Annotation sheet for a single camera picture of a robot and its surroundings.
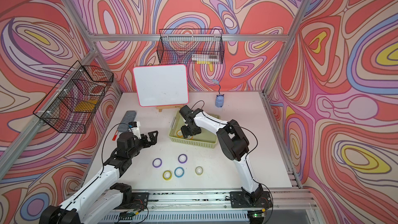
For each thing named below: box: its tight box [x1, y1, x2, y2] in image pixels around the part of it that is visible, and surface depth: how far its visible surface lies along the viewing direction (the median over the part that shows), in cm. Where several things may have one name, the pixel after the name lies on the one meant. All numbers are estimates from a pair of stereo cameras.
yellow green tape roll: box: [162, 170, 173, 181], surface depth 82 cm
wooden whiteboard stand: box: [155, 104, 186, 112], surface depth 108 cm
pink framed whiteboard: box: [132, 64, 190, 108], surface depth 104 cm
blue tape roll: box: [174, 166, 185, 178], surface depth 84 cm
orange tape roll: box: [176, 129, 184, 138], surface depth 98 cm
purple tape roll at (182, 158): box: [177, 153, 189, 165], surface depth 88 cm
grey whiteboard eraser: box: [117, 110, 137, 132], surface depth 104 cm
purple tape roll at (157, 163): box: [152, 157, 163, 169], surface depth 88 cm
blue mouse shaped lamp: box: [211, 79, 225, 108], surface depth 108 cm
